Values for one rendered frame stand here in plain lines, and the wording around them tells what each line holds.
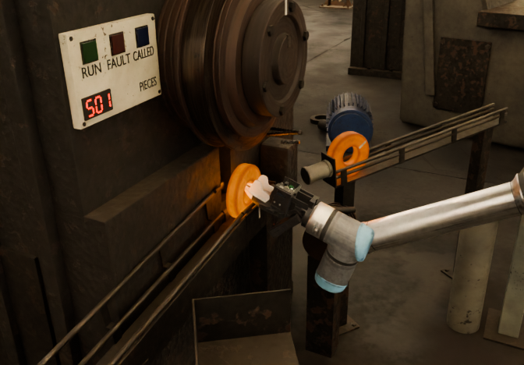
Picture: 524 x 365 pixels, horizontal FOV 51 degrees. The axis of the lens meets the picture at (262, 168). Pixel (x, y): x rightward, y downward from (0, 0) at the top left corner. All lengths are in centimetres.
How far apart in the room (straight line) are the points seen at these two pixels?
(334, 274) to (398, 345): 74
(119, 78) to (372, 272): 165
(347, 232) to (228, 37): 57
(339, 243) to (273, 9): 60
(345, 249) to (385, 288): 102
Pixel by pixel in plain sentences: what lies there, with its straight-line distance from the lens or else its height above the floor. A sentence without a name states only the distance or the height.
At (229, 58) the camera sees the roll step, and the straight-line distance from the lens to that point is 122.
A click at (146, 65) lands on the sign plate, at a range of 124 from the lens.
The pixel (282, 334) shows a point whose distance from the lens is 124.
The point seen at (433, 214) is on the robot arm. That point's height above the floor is 72.
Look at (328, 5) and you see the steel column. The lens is 1030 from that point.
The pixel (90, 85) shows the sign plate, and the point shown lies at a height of 114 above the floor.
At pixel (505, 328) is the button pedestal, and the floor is 4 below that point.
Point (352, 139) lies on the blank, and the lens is 183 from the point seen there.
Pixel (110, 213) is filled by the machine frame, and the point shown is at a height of 87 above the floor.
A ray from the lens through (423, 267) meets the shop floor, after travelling 260.
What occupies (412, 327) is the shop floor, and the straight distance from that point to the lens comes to 226.
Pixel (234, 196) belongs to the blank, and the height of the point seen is 76.
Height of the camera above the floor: 142
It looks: 24 degrees down
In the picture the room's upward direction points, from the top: 1 degrees counter-clockwise
